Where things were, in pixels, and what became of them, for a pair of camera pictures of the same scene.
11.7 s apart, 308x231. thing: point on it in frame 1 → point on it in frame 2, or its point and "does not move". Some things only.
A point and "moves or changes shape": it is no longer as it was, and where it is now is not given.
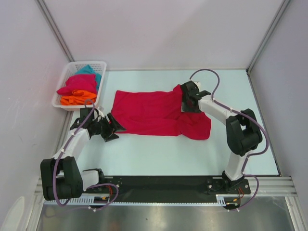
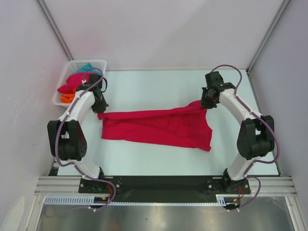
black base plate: x=171 y=189 does not move
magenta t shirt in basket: x=85 y=83 does not move
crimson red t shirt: x=158 y=113 moves or changes shape
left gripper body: x=102 y=127 → x=99 y=105
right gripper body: x=185 y=98 → x=207 y=101
